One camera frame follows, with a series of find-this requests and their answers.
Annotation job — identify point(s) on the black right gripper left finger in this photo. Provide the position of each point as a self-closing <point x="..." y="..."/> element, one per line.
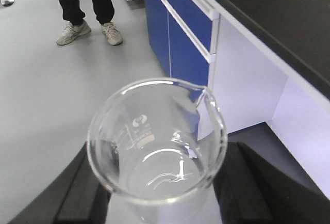
<point x="75" y="196"/>

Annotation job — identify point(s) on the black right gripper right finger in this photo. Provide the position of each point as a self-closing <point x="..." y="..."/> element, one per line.
<point x="251" y="190"/>

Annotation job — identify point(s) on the small clear glass beaker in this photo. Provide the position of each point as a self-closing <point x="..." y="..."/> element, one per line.
<point x="156" y="145"/>

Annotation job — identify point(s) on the blue lab bench cabinet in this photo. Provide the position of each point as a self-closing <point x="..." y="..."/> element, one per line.
<point x="267" y="61"/>

